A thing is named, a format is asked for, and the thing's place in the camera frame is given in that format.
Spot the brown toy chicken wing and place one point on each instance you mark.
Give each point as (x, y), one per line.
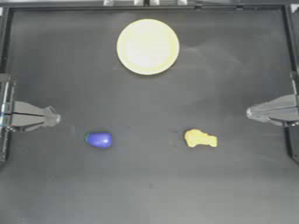
(199, 138)

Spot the yellow round plate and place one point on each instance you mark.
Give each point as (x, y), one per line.
(147, 46)

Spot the black table frame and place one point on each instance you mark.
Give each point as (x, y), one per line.
(78, 7)

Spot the grey frame bracket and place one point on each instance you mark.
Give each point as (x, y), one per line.
(182, 2)
(108, 2)
(147, 2)

